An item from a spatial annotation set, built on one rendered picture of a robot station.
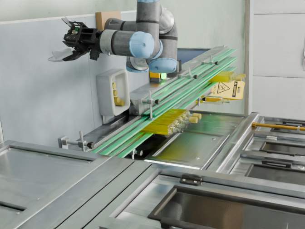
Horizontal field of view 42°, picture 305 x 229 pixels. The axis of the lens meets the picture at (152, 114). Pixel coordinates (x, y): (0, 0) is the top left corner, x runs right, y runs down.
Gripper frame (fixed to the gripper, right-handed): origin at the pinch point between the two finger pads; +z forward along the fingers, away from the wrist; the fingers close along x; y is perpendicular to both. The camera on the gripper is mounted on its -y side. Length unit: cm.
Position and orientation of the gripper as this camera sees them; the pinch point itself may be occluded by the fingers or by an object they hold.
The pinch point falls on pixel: (56, 40)
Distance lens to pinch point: 138.9
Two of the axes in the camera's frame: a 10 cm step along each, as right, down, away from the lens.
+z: -9.1, -1.5, 3.9
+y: -3.4, -2.9, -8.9
